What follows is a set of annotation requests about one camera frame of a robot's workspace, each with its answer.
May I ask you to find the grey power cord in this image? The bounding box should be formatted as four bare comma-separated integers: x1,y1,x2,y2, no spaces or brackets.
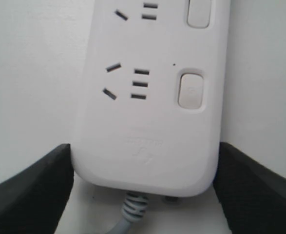
107,192,149,234

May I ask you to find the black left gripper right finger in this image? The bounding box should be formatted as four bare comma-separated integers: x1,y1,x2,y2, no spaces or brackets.
213,142,286,234

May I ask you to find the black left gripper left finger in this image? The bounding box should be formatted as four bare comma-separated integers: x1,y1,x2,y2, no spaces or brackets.
0,144,74,234

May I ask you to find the white five-outlet power strip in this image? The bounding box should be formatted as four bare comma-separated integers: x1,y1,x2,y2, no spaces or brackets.
72,0,230,197

